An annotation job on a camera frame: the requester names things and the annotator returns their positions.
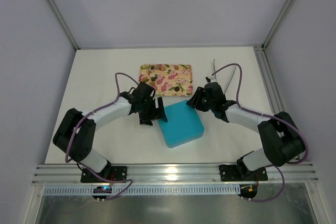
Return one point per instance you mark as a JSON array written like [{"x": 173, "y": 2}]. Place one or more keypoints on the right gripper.
[{"x": 201, "y": 100}]

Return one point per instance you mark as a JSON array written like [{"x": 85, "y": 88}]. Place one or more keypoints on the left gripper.
[{"x": 151, "y": 109}]

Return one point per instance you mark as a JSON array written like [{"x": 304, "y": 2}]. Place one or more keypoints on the teal tin lid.
[{"x": 180, "y": 111}]

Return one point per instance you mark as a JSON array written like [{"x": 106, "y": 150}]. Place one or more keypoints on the teal tin box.
[{"x": 178, "y": 132}]

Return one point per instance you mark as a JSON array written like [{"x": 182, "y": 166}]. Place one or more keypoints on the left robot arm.
[{"x": 77, "y": 130}]

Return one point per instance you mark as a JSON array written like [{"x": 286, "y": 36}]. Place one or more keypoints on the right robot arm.
[{"x": 279, "y": 136}]

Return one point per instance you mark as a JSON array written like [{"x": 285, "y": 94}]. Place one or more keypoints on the floral serving tray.
[{"x": 165, "y": 77}]

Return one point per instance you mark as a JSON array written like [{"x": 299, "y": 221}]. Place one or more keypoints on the aluminium rail frame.
[{"x": 177, "y": 173}]

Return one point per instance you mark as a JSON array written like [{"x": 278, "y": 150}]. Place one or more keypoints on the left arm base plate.
[{"x": 110, "y": 173}]

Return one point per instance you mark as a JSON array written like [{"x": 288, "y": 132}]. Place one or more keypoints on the slotted cable duct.
[{"x": 142, "y": 190}]

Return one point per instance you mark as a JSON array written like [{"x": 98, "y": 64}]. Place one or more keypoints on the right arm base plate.
[{"x": 236, "y": 173}]

